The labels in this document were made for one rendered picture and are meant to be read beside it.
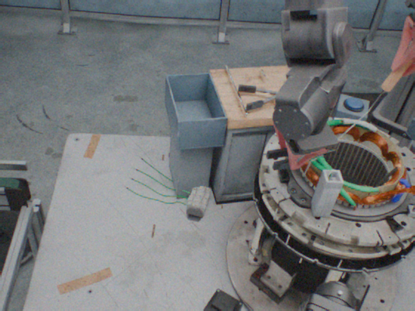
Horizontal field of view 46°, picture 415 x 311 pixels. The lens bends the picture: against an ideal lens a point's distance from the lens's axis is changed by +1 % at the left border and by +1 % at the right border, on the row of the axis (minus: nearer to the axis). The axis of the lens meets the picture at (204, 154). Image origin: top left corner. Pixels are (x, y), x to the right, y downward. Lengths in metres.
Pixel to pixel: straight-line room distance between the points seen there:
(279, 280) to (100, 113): 1.82
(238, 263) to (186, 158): 0.27
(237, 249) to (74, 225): 0.39
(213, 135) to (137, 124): 1.57
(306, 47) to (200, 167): 0.59
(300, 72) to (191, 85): 0.55
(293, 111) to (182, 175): 0.60
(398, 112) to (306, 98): 0.77
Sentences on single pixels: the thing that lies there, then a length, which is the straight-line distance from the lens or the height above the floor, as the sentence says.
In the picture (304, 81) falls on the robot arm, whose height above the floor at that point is 1.38.
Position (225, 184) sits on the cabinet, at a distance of 1.21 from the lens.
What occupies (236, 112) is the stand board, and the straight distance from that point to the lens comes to 1.07.
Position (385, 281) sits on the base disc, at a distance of 1.21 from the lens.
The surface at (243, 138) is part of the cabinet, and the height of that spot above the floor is 1.00.
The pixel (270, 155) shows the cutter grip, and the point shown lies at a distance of 0.83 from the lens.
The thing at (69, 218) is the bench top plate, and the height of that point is 0.78.
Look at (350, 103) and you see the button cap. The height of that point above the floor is 1.04.
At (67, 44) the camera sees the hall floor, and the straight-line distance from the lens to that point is 3.27.
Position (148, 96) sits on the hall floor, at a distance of 2.82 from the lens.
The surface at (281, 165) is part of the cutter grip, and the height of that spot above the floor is 1.17.
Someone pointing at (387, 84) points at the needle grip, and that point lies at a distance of 0.83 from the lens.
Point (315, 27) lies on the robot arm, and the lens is 0.66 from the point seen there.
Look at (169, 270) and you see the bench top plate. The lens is 1.13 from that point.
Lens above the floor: 1.74
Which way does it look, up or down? 44 degrees down
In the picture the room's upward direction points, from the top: 7 degrees clockwise
